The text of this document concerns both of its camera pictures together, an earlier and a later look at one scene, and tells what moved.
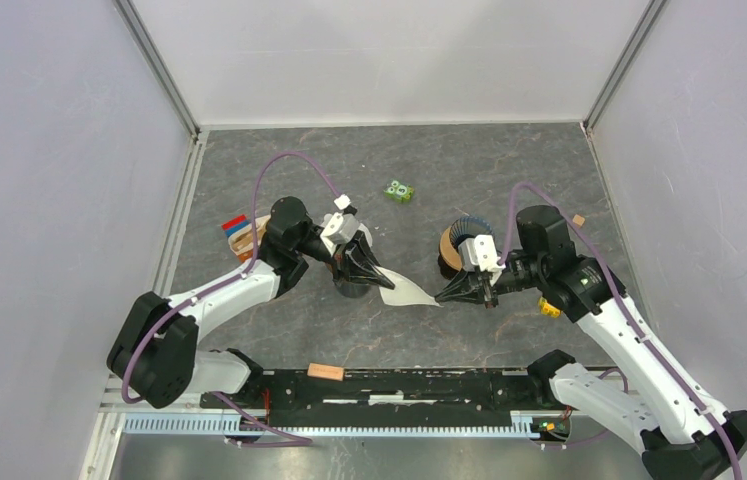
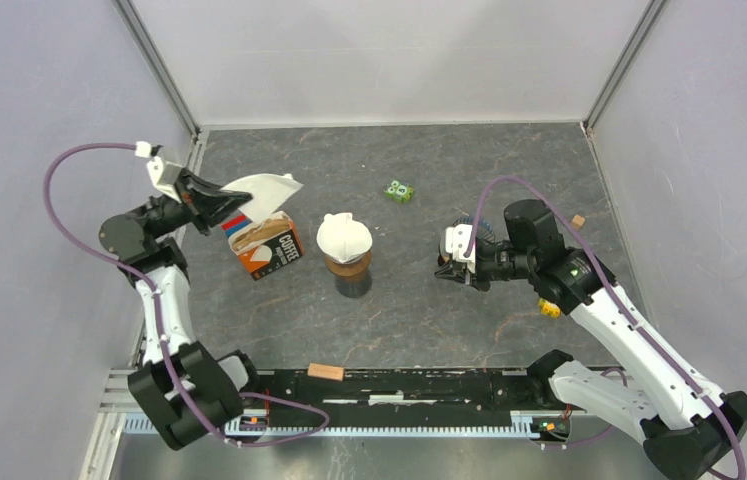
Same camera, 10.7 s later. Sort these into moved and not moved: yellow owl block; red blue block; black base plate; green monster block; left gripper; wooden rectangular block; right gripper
Moved: left gripper; right gripper
Not moved: yellow owl block; wooden rectangular block; red blue block; green monster block; black base plate
